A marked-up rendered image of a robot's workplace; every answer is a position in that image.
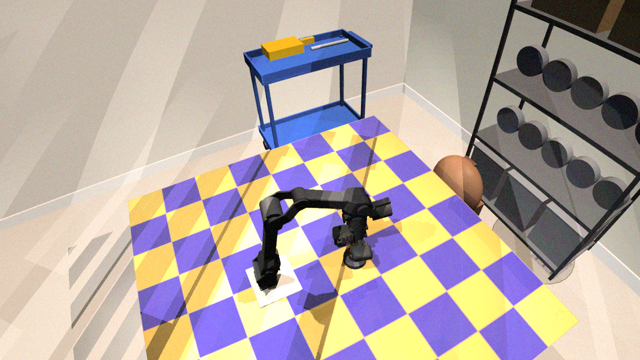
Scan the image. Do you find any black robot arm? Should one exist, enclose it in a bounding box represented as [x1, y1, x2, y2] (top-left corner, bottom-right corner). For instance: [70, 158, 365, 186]
[252, 187, 393, 291]

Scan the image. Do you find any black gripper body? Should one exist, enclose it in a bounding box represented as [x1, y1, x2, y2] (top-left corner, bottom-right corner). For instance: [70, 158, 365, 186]
[342, 213, 373, 263]

